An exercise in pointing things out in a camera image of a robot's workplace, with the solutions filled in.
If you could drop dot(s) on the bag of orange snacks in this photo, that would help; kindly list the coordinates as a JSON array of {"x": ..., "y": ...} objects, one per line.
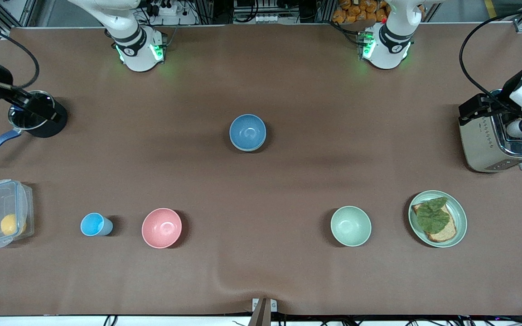
[{"x": 360, "y": 11}]

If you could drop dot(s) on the white power strip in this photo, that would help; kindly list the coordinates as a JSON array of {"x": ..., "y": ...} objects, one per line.
[{"x": 170, "y": 11}]

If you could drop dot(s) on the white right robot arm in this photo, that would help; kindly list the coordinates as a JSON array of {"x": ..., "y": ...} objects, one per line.
[{"x": 136, "y": 50}]

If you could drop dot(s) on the light green plate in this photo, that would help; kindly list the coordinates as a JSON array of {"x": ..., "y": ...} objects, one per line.
[{"x": 460, "y": 213}]

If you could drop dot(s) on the blue bowl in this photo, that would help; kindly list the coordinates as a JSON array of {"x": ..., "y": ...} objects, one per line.
[{"x": 247, "y": 130}]

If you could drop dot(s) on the wholegrain bread slice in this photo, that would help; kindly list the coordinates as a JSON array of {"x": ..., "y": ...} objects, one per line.
[{"x": 447, "y": 233}]

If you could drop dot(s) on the light blue cup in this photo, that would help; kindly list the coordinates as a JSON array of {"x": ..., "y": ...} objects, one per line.
[{"x": 92, "y": 224}]

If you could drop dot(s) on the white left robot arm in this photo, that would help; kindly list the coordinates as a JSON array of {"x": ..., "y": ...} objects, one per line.
[{"x": 388, "y": 45}]

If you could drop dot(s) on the silver toaster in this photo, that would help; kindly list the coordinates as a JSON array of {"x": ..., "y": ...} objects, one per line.
[{"x": 480, "y": 145}]

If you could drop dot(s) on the yellow lemon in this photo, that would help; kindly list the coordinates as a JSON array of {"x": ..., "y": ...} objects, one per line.
[{"x": 11, "y": 224}]

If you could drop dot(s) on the brown table cloth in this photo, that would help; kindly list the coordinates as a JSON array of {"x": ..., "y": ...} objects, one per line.
[{"x": 261, "y": 203}]

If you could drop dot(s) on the green lettuce leaf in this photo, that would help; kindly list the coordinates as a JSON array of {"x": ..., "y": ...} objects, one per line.
[{"x": 433, "y": 215}]

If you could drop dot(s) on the pink bowl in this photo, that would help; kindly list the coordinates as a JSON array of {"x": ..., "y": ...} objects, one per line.
[{"x": 161, "y": 228}]

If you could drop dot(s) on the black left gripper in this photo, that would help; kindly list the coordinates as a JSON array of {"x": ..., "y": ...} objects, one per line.
[{"x": 510, "y": 90}]

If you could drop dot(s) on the glass lid blue knob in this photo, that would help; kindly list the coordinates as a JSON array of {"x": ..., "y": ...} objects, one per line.
[{"x": 43, "y": 102}]

